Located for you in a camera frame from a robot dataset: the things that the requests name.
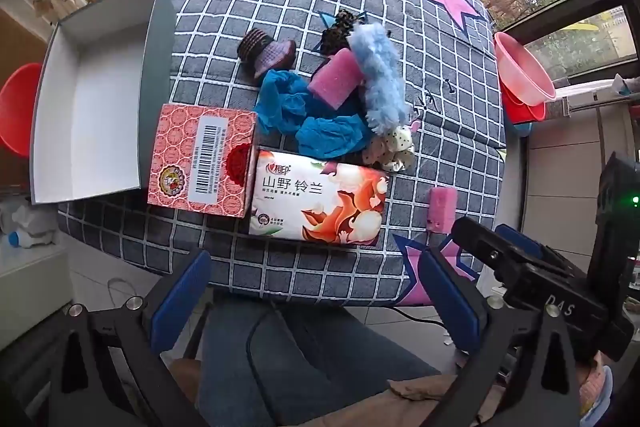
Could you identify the white low cabinet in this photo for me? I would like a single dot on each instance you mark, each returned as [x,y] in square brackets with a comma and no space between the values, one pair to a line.
[30,287]

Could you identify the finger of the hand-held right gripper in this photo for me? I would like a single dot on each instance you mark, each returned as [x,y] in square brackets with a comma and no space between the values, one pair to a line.
[517,239]
[480,237]

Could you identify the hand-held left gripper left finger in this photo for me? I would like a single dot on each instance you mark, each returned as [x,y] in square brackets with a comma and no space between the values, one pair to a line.
[180,302]

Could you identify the white polka-dot scrunchie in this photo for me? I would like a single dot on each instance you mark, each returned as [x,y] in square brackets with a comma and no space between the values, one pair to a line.
[395,147]

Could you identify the purple brown knit sock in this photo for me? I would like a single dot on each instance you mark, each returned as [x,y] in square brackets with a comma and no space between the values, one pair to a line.
[270,57]

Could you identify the long pink foam with holes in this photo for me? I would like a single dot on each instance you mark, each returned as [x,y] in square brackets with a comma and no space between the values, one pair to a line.
[442,207]

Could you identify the floral tissue pack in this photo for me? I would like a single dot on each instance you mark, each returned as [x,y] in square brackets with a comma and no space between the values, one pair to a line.
[300,207]

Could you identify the light blue fluffy scrunchie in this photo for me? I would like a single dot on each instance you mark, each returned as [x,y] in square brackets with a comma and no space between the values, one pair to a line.
[380,77]

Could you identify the white cardboard box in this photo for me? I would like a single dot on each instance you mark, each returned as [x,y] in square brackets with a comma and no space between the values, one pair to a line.
[90,107]

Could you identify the pink foam block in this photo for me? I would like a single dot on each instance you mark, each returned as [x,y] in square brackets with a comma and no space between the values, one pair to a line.
[335,77]

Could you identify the blue nonwoven shoe cover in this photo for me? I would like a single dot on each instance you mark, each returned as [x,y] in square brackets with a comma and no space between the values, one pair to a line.
[330,134]
[280,102]

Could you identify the person's right forearm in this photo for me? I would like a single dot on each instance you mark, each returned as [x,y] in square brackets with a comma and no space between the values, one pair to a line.
[595,392]

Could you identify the red patterned tissue box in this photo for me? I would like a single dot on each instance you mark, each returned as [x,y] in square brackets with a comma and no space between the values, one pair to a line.
[175,142]

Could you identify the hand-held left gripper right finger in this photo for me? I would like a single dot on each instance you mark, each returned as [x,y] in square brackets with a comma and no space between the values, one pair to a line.
[450,302]

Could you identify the white bottle with blue cap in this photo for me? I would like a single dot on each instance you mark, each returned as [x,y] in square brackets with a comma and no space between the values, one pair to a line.
[30,222]

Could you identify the leopard print scrunchie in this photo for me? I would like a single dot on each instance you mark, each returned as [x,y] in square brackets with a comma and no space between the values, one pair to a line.
[335,32]

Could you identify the red plastic basin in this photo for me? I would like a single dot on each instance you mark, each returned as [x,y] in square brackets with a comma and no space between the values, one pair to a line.
[520,112]

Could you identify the red plastic chair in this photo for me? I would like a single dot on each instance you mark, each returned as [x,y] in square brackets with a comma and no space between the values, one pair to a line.
[17,112]

